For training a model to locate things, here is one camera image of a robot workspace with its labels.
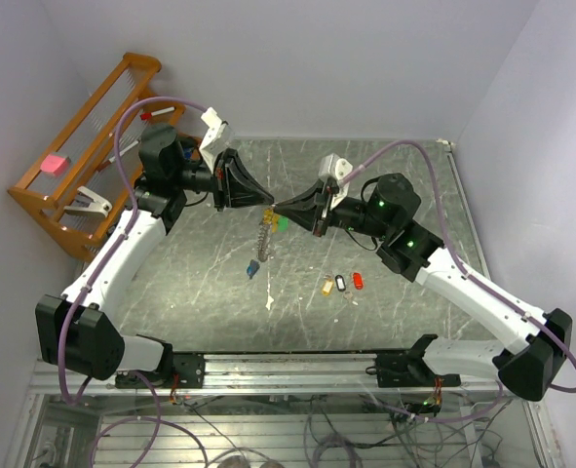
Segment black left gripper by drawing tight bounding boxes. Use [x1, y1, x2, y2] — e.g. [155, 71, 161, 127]
[173, 149, 275, 214]

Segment red capped marker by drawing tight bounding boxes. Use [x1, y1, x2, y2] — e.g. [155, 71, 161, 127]
[140, 106, 175, 121]

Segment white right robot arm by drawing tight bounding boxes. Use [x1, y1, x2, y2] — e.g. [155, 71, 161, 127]
[275, 173, 572, 402]

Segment yellow key tag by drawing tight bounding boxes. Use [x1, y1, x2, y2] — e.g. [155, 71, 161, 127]
[321, 276, 335, 296]

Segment pink eraser block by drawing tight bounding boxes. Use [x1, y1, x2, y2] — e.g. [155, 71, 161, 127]
[40, 153, 71, 177]

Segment yellow handled chain keyring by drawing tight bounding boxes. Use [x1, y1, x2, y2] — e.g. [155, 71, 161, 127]
[256, 206, 280, 263]

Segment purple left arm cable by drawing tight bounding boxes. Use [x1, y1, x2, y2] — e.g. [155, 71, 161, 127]
[57, 95, 211, 468]

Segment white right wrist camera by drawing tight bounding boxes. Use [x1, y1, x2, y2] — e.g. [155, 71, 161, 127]
[319, 153, 353, 211]

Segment black key tag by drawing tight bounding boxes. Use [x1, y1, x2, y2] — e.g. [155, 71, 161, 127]
[334, 275, 347, 293]

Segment wooden tiered rack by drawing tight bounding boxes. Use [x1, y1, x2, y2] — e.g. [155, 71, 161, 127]
[8, 53, 162, 261]

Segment red key tag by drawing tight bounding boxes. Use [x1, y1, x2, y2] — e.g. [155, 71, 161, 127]
[352, 272, 365, 291]

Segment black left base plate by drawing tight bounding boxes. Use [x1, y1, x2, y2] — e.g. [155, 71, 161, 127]
[173, 352, 206, 389]

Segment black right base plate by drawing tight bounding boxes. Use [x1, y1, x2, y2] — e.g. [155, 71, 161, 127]
[365, 350, 461, 388]

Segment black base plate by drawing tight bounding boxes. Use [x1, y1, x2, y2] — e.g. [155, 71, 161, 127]
[365, 350, 461, 388]
[173, 352, 206, 389]

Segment aluminium mounting rail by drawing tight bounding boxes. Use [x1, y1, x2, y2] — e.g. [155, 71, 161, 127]
[28, 354, 498, 396]

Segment white binder clip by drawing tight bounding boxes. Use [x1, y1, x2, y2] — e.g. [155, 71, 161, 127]
[63, 186, 112, 218]

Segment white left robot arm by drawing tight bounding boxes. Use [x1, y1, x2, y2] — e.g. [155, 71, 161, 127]
[35, 121, 274, 387]

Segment white marker pen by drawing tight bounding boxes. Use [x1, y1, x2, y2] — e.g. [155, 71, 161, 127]
[96, 139, 139, 172]

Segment green key tag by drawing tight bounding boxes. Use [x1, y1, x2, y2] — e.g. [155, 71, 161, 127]
[277, 216, 288, 232]

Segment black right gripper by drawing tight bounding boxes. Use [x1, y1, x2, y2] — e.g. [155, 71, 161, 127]
[275, 178, 393, 240]

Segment orange key tag with key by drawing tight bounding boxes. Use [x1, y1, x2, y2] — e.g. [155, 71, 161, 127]
[262, 208, 277, 224]

